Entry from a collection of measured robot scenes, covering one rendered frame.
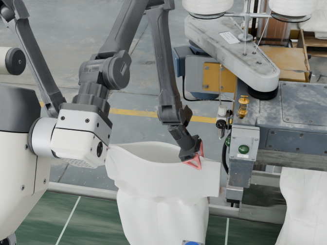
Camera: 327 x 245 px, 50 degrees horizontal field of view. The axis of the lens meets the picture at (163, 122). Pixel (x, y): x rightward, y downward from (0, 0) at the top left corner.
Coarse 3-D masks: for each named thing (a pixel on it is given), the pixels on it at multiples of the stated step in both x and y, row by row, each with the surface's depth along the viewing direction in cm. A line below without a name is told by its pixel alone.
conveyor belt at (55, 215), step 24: (48, 192) 205; (48, 216) 192; (72, 216) 191; (96, 216) 190; (216, 216) 186; (24, 240) 181; (48, 240) 181; (72, 240) 180; (96, 240) 179; (120, 240) 178; (216, 240) 176; (240, 240) 175; (264, 240) 174
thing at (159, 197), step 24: (120, 144) 139; (144, 144) 140; (168, 144) 138; (120, 168) 146; (144, 168) 135; (168, 168) 131; (192, 168) 132; (216, 168) 131; (120, 192) 148; (144, 192) 145; (168, 192) 140; (192, 192) 141; (216, 192) 140; (120, 216) 157; (144, 216) 149; (168, 216) 145; (192, 216) 143; (144, 240) 162; (168, 240) 156; (192, 240) 154
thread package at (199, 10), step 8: (184, 0) 109; (192, 0) 106; (200, 0) 104; (208, 0) 104; (216, 0) 104; (224, 0) 105; (232, 0) 108; (184, 8) 111; (192, 8) 107; (200, 8) 106; (208, 8) 105; (216, 8) 106; (224, 8) 107
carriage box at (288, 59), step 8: (248, 32) 144; (296, 32) 140; (304, 40) 131; (264, 48) 129; (272, 48) 129; (280, 48) 129; (288, 48) 128; (296, 48) 128; (304, 48) 127; (272, 56) 124; (280, 56) 124; (288, 56) 124; (296, 56) 124; (304, 56) 123; (280, 64) 120; (288, 64) 120; (296, 64) 120; (304, 64) 119; (304, 72) 116
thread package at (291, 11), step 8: (272, 0) 105; (280, 0) 102; (288, 0) 101; (296, 0) 100; (304, 0) 100; (312, 0) 100; (272, 8) 106; (280, 8) 103; (288, 8) 102; (296, 8) 101; (304, 8) 101; (312, 8) 102
